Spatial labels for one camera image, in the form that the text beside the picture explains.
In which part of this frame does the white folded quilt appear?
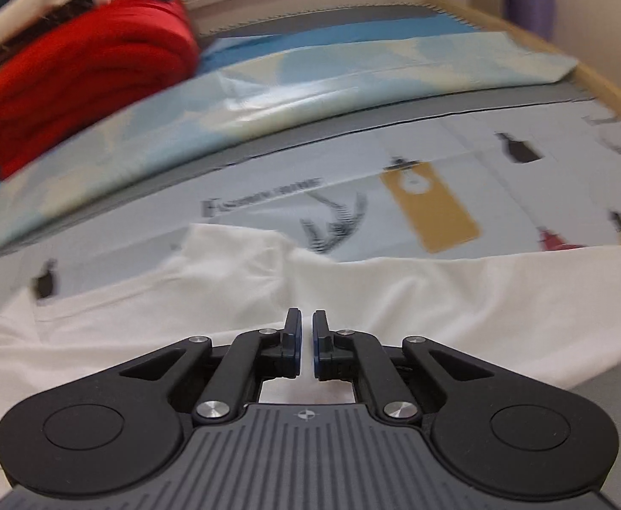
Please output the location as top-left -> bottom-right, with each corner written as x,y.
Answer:
0,0 -> 131,59

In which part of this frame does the white shirt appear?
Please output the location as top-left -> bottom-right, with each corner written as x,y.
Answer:
0,223 -> 621,490

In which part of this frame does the light blue patterned sheet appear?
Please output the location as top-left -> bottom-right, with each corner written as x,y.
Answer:
0,32 -> 580,266

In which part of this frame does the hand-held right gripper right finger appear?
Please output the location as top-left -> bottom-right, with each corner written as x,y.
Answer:
312,309 -> 503,426

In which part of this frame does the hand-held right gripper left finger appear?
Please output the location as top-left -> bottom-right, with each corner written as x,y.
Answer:
114,308 -> 303,426

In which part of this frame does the printed deer bed sheet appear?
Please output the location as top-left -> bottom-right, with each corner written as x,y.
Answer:
0,109 -> 621,325

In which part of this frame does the wooden bed frame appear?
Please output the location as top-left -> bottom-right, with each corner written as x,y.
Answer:
427,0 -> 621,142

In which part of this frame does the purple bin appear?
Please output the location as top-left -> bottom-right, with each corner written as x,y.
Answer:
503,0 -> 556,40

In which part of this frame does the red folded blanket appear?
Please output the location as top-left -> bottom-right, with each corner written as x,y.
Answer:
0,0 -> 201,181

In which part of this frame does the plain blue sheet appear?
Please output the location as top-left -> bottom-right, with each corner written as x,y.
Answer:
199,16 -> 468,72

